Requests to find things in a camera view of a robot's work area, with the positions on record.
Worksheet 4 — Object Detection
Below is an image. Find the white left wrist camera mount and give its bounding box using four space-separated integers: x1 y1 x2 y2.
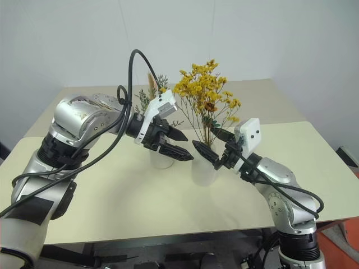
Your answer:
134 89 179 145

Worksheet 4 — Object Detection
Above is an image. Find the yellow dried flower bouquet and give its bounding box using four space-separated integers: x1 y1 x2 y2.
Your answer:
172 58 242 149

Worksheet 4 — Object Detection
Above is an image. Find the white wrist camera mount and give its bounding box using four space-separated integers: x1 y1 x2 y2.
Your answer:
233 118 262 172
134 89 179 145

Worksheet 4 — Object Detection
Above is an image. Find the dark object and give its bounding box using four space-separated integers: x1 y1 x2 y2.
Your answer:
0 138 12 163

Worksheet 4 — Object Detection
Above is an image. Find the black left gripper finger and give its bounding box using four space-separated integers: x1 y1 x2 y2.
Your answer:
158 141 195 163
165 126 189 142

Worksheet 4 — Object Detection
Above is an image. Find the green beige dried flower bouquet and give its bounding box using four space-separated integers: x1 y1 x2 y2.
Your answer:
134 72 185 130

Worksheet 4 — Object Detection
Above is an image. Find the black object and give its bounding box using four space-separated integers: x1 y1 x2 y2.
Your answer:
335 145 359 169

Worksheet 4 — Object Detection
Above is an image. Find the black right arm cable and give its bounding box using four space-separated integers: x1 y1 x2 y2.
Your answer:
238 155 325 222

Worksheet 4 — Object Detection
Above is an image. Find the white vase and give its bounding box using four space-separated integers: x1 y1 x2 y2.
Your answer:
191 142 218 187
152 145 175 170

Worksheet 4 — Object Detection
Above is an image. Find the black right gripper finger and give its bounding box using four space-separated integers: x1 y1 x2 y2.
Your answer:
210 127 235 144
192 141 223 170

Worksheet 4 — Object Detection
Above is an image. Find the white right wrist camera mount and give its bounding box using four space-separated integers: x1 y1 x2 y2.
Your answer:
233 118 262 172

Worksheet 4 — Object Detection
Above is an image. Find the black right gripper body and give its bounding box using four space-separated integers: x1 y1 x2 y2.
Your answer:
220 137 245 170

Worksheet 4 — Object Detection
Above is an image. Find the black table frame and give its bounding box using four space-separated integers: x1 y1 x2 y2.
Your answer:
42 226 281 269

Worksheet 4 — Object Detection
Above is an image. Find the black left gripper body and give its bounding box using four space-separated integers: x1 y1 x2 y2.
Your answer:
141 117 173 154

